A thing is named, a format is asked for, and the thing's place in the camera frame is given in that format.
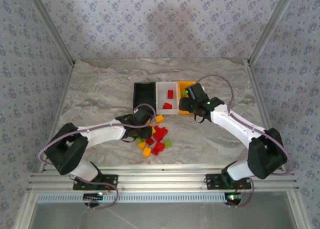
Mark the orange lego brick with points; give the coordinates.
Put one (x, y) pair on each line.
(159, 119)
(141, 145)
(146, 152)

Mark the aluminium side rail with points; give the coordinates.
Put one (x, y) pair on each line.
(56, 116)
(267, 109)

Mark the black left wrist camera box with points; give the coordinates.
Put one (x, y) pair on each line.
(141, 117)

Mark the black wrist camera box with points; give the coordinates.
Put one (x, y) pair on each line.
(141, 117)
(197, 92)

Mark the aluminium front rail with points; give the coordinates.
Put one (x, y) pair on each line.
(162, 177)

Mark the yellow plastic container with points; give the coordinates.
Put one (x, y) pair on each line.
(186, 85)

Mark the white plastic container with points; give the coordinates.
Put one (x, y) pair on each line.
(167, 99)

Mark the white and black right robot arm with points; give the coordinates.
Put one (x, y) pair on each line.
(235, 126)

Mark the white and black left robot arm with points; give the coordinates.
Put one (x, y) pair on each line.
(100, 134)

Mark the small electronics board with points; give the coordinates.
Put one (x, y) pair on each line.
(93, 196)
(233, 197)

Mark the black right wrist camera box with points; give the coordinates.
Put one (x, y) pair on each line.
(197, 92)

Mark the aluminium frame post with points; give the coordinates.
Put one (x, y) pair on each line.
(272, 26)
(51, 26)

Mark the green lego brick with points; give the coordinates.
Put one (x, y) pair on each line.
(138, 140)
(167, 144)
(184, 93)

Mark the red lego brick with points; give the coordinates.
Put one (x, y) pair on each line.
(156, 128)
(162, 134)
(150, 141)
(167, 106)
(170, 94)
(158, 147)

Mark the black plastic container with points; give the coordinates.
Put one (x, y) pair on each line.
(143, 94)

